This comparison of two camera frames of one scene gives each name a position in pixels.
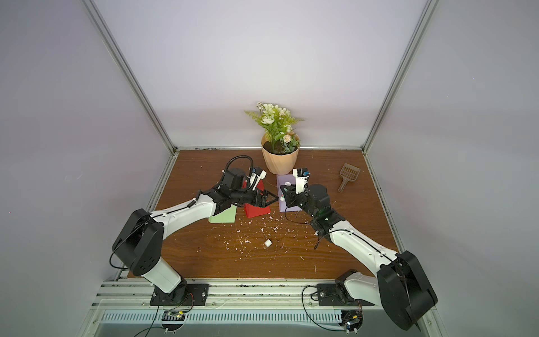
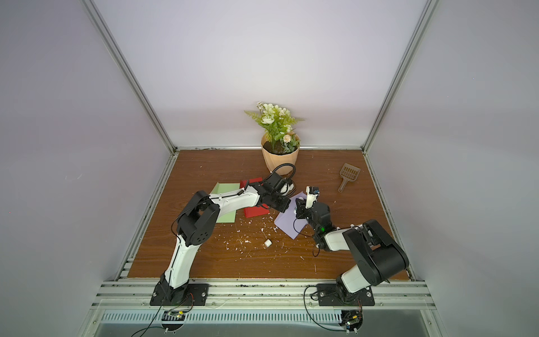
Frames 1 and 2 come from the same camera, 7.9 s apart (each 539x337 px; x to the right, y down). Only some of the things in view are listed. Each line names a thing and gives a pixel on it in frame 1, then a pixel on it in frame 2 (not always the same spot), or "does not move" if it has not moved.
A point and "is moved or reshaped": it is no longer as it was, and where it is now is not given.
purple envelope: (281, 180) is moved or reshaped
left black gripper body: (245, 196) → (279, 203)
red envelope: (251, 210) does not move
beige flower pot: (281, 164) does not move
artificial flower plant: (278, 122) does not move
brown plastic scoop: (349, 173) does not move
